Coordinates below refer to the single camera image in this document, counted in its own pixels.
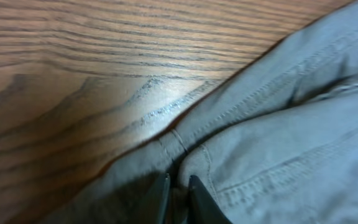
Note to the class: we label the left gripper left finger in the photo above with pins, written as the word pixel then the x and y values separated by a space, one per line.
pixel 152 207

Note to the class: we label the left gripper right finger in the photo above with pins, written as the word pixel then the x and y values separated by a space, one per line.
pixel 202 207

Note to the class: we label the grey cotton shorts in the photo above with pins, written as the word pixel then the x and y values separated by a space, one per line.
pixel 276 144

